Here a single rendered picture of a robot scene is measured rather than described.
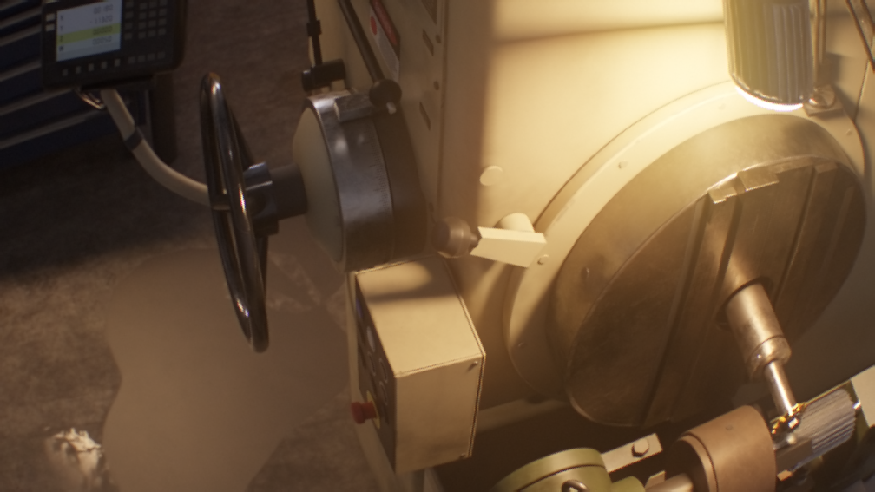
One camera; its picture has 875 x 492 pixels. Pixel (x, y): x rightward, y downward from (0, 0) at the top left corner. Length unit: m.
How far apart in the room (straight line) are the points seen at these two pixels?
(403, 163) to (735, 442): 0.57
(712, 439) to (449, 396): 0.36
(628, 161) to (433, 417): 0.39
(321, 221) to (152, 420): 1.50
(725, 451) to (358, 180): 0.59
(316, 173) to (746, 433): 0.66
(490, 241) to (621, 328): 0.22
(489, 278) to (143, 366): 1.72
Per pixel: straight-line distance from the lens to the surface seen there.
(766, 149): 1.47
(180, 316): 3.24
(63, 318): 3.31
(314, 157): 1.63
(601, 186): 1.47
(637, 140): 1.43
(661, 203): 1.44
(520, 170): 1.43
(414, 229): 1.65
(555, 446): 2.31
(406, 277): 1.56
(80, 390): 3.16
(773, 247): 1.59
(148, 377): 3.14
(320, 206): 1.64
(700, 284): 1.55
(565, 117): 1.40
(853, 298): 2.20
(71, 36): 2.24
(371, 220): 1.62
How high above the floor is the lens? 2.59
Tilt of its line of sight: 51 degrees down
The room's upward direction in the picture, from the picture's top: 2 degrees clockwise
